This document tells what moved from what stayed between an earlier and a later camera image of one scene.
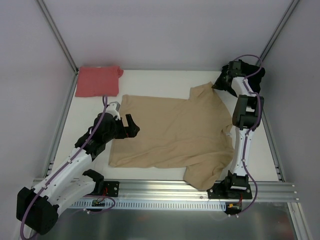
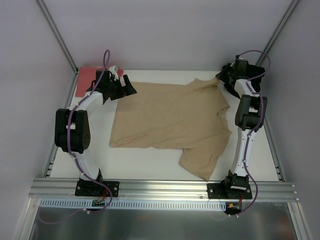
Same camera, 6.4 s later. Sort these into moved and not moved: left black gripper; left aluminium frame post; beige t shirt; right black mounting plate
Moved: beige t shirt; left black gripper
Not moved: right black mounting plate; left aluminium frame post
